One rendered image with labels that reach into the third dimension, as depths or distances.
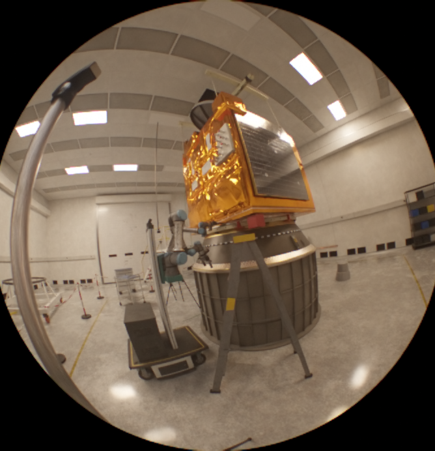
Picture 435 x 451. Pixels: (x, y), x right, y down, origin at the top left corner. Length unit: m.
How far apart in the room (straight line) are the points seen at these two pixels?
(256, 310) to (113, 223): 8.94
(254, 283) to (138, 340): 1.42
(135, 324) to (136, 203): 8.82
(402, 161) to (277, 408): 7.13
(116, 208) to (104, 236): 1.82
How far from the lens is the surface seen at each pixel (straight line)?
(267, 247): 1.89
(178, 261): 1.40
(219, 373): 1.56
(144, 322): 1.66
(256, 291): 1.87
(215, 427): 1.61
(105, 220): 9.83
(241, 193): 1.71
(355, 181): 6.78
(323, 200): 7.01
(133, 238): 9.48
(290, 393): 1.75
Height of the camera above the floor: 1.48
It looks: 7 degrees up
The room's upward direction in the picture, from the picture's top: 9 degrees counter-clockwise
